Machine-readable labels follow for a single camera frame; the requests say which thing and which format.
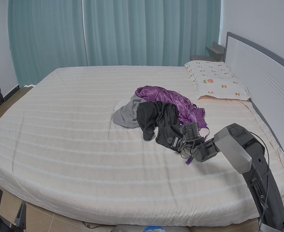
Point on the white printed pillow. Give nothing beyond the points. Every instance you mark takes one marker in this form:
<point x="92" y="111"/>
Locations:
<point x="216" y="78"/>

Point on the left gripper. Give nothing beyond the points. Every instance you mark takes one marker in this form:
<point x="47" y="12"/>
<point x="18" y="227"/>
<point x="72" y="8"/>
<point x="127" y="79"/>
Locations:
<point x="2" y="226"/>

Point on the purple satin garment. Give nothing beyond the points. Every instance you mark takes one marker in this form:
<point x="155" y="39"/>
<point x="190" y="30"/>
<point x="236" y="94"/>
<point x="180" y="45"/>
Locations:
<point x="161" y="94"/>

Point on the grey knit garment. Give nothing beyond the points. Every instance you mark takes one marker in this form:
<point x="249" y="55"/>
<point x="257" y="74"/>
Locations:
<point x="128" y="115"/>

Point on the black T-shirt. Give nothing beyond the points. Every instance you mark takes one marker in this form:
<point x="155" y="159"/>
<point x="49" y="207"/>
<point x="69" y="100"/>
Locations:
<point x="149" y="117"/>

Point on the grey bedside table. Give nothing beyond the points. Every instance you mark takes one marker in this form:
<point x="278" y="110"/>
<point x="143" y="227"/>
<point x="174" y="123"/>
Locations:
<point x="208" y="54"/>

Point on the white garment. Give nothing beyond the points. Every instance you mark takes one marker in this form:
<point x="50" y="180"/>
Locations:
<point x="121" y="103"/>

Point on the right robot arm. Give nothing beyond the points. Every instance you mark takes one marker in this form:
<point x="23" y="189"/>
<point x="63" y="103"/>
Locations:
<point x="238" y="146"/>

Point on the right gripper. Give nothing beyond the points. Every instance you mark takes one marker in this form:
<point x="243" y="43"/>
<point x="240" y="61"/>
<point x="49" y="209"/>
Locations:
<point x="178" y="144"/>

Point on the blue-green curtain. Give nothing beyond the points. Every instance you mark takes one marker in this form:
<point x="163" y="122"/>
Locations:
<point x="151" y="23"/>
<point x="47" y="32"/>

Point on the bed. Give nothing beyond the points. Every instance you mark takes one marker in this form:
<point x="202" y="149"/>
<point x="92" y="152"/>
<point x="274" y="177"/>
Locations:
<point x="59" y="129"/>

